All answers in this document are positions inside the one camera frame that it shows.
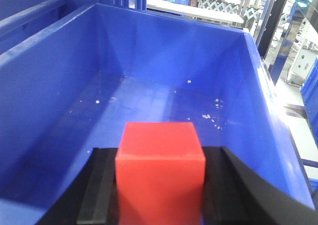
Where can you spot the blue plastic bin right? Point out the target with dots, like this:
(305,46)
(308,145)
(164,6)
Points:
(74,86)

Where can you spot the blue plastic bin left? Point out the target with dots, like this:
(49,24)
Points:
(20,19)

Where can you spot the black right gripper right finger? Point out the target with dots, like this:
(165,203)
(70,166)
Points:
(236,195)

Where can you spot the red cube block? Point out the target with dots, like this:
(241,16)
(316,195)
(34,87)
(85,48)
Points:
(160,173)

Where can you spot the blue plastic bin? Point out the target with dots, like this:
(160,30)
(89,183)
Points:
(74,86)
(20,19)

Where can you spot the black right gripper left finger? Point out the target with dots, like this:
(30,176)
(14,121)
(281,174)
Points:
(91,199)

